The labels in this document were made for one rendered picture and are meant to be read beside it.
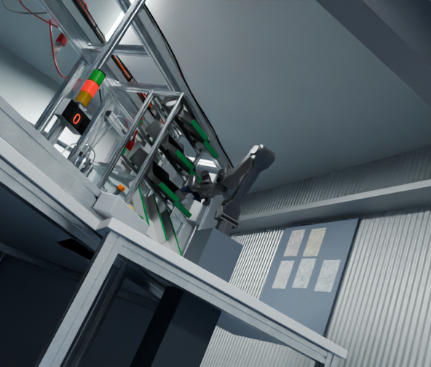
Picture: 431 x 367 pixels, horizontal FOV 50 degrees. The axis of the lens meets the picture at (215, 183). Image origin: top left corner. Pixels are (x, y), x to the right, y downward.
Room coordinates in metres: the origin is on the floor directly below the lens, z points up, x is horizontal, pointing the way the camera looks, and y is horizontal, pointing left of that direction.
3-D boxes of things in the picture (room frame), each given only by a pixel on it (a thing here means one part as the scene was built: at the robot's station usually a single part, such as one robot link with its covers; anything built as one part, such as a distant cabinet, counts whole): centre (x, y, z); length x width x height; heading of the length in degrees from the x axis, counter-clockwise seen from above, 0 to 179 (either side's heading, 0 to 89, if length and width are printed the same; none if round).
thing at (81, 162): (2.54, 0.75, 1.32); 0.14 x 0.14 x 0.38
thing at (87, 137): (2.86, 0.90, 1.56); 0.09 x 0.04 x 1.39; 149
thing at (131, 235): (1.67, -0.08, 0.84); 0.90 x 0.70 x 0.03; 112
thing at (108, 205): (1.43, 0.22, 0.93); 0.21 x 0.07 x 0.06; 149
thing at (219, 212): (1.63, -0.09, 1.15); 0.09 x 0.07 x 0.06; 108
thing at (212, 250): (1.63, -0.10, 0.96); 0.14 x 0.14 x 0.20; 22
